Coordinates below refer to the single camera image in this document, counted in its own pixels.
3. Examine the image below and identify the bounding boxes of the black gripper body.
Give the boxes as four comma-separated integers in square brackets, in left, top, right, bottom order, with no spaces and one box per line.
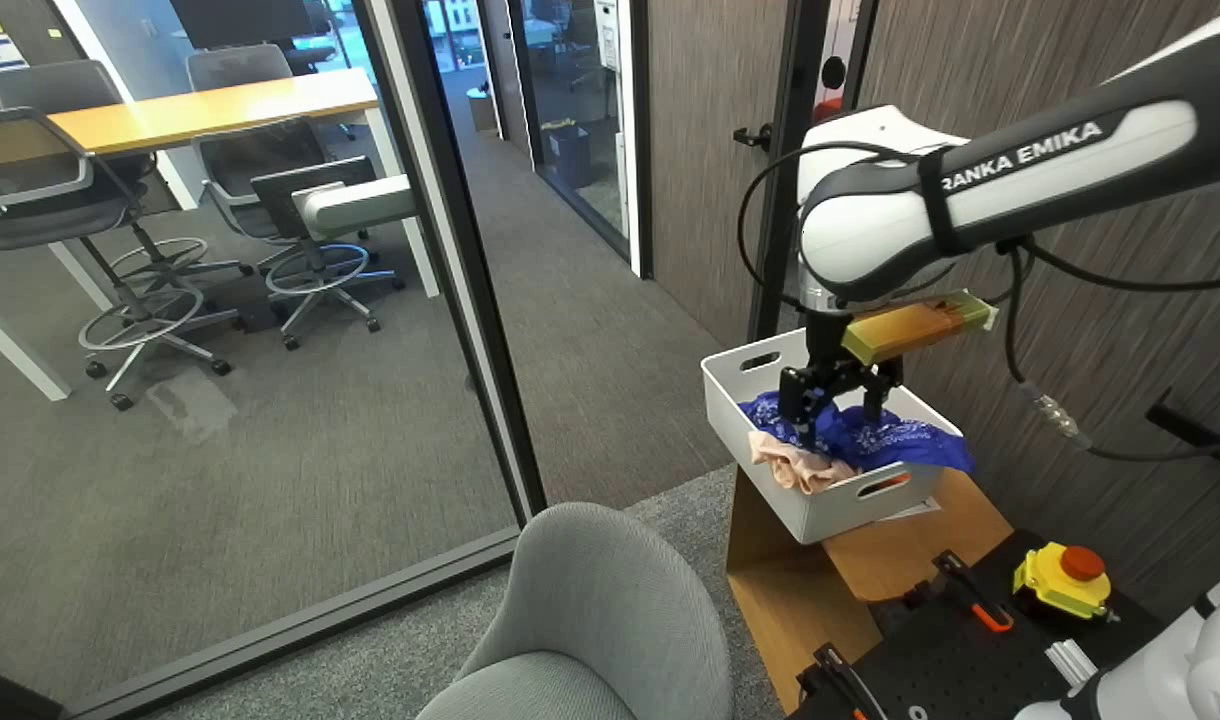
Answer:
[796,307,906,405]

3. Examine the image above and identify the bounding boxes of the blue paisley bandana cloth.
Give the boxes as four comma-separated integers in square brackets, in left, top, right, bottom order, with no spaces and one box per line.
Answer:
[737,389,978,476]

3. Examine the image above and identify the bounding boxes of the peach shirt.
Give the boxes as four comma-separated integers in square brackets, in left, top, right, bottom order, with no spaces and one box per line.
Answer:
[744,426,864,500]

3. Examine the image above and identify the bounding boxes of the white plastic basket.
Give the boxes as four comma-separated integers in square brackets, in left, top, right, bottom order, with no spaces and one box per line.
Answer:
[697,325,971,548]

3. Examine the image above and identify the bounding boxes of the orange black bar clamp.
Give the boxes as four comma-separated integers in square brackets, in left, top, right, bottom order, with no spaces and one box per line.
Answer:
[790,641,896,720]
[930,548,1020,641]

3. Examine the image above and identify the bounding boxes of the yellow emergency stop button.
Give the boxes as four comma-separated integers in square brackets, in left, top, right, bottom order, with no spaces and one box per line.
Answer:
[1006,541,1120,626]

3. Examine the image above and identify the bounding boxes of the black perforated board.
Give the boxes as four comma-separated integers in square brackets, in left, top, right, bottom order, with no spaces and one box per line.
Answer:
[782,528,1172,720]

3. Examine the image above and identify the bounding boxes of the grey upholstered chair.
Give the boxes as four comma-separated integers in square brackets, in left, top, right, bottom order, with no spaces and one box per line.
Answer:
[411,500,741,720]

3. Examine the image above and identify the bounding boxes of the grey office chair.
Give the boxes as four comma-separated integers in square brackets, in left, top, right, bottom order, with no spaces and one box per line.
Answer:
[0,58,241,412]
[185,35,418,357]

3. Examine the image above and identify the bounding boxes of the wooden meeting table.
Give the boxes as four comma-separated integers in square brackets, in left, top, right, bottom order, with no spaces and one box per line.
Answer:
[45,66,438,303]

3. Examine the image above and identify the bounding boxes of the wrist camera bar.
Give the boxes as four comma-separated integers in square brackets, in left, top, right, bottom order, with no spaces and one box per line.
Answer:
[837,288,1000,368]

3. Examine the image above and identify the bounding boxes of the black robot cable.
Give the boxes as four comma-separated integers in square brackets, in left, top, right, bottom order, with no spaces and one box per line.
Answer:
[732,138,1220,468]

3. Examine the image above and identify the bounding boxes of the red wall object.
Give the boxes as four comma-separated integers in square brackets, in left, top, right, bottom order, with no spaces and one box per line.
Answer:
[813,52,855,128]

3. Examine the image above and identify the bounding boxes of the black wall fixture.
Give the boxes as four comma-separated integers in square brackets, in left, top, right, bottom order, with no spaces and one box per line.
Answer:
[1145,389,1220,474]

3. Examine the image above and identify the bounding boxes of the black glass door frame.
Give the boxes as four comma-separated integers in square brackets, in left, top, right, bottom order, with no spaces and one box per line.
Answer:
[348,0,550,528]

